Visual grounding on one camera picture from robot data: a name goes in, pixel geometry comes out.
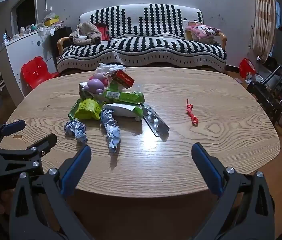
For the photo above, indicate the white and green snack bag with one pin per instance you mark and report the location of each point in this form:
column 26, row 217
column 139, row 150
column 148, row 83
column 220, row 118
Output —
column 121, row 111

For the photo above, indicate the yellow-green snack bag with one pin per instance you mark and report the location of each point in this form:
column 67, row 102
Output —
column 88, row 108

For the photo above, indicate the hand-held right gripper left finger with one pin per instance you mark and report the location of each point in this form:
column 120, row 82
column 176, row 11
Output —
column 77, row 170

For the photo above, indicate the silver blister pack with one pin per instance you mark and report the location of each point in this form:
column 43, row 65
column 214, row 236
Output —
column 156, row 123

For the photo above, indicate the red child's chair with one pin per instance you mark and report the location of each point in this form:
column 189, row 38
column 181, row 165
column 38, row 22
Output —
column 34, row 71

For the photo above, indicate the white cabinet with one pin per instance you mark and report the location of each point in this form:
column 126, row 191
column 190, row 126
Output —
column 21, row 50

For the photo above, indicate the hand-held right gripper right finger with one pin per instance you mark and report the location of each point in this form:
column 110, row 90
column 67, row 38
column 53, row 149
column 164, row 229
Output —
column 207, row 168

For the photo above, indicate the row of small bottles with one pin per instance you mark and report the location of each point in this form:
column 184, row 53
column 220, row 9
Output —
column 29, row 28

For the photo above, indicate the red cushion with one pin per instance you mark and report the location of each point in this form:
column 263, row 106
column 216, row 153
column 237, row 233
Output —
column 104, row 32

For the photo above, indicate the brown clothing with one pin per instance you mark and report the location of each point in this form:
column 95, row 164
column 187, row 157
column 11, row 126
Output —
column 86, row 33

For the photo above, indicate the red ribbon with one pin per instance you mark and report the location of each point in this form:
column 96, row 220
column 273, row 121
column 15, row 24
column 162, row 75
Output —
column 192, row 116

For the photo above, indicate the blue-white wrapper long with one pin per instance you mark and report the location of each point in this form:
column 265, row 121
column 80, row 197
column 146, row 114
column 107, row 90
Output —
column 111, row 132

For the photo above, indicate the white plastic bag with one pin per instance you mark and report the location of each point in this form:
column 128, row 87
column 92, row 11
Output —
column 108, row 68

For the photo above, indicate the small brown scrap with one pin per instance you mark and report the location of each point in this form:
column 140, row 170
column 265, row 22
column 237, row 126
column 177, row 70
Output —
column 17, row 136

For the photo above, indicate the blue-white wrapper small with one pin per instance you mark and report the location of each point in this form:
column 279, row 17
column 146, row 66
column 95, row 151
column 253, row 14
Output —
column 77, row 130

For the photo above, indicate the yellow box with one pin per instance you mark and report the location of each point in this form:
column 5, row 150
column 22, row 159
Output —
column 51, row 22

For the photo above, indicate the small silver packet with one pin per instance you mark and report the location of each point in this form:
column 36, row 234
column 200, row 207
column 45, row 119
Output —
column 82, row 87

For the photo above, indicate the red bag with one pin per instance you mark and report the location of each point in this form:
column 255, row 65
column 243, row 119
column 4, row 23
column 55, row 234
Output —
column 246, row 67

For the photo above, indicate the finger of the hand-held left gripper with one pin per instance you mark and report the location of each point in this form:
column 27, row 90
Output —
column 47, row 141
column 13, row 125

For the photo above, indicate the black side cabinet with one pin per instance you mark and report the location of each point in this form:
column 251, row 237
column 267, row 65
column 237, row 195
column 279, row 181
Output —
column 63, row 33

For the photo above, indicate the purple and pink toy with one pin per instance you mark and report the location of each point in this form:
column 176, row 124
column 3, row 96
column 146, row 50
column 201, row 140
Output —
column 95, row 85

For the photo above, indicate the red cardboard box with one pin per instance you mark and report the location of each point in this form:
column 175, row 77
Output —
column 123, row 79

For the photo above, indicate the beige patterned curtain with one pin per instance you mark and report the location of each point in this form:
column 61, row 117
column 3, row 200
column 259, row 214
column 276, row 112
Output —
column 264, row 17

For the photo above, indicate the pink cartoon pillow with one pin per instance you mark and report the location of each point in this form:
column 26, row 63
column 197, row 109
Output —
column 203, row 31

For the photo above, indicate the black and white striped sofa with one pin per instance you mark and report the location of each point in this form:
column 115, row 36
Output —
column 156, row 47

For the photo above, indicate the green wrapper with white label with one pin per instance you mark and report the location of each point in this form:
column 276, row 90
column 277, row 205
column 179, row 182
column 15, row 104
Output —
column 128, row 97

